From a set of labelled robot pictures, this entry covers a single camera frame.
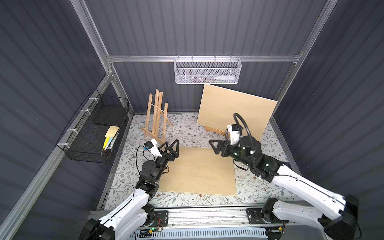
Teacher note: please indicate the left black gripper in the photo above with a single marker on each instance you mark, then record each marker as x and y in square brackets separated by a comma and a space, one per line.
[166, 154]

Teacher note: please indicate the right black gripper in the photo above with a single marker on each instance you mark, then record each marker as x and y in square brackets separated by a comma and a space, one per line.
[224, 149]

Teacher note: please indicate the wooden easel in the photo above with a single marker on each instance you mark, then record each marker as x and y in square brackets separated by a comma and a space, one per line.
[215, 131]
[156, 118]

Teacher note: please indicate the plywood board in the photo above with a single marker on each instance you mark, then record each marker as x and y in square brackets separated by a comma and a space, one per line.
[219, 104]
[200, 171]

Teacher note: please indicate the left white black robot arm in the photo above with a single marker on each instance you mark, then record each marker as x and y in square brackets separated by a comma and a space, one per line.
[135, 211]

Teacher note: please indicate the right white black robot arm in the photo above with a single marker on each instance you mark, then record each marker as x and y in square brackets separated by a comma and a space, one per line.
[332, 213]

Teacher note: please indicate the yellow sticky notes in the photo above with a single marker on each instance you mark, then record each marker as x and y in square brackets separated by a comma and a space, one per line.
[110, 134]

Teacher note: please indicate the black notebook in basket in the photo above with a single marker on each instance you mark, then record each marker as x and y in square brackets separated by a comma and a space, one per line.
[110, 116]

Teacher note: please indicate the dark blue booklet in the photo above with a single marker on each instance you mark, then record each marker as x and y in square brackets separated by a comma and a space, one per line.
[287, 164]

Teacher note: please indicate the white marker in basket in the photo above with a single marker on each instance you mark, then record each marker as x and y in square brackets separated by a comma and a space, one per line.
[225, 78]

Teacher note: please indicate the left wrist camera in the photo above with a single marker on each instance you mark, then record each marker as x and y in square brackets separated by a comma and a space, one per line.
[151, 146]

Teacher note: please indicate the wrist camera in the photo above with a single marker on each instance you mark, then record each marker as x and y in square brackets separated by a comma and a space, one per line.
[233, 135]
[151, 146]

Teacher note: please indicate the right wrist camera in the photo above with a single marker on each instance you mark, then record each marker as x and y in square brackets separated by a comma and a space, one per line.
[233, 135]

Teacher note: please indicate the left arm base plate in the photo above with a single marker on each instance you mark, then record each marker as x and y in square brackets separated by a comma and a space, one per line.
[157, 219]

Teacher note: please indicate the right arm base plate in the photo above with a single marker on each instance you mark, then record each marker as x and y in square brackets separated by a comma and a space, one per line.
[257, 216]

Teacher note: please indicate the white wire mesh basket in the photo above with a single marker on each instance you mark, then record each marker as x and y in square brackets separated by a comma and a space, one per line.
[201, 71]

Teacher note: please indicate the black wire wall basket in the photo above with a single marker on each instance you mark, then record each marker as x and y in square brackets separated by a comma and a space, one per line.
[82, 140]

